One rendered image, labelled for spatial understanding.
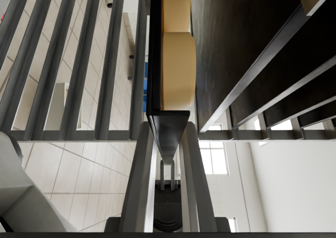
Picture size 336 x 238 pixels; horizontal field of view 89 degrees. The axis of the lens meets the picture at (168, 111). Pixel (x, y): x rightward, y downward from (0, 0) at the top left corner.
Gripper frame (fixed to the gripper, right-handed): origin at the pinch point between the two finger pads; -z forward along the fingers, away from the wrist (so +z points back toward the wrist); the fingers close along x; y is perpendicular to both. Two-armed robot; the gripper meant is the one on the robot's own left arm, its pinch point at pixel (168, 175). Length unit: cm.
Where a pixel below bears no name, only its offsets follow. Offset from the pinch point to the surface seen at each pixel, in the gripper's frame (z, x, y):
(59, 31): -58, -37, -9
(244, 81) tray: -12.7, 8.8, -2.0
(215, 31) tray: -26.5, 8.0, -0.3
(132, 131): -28.2, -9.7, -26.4
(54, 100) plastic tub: -79, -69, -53
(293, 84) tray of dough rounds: -15.7, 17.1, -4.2
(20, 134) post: -28, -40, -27
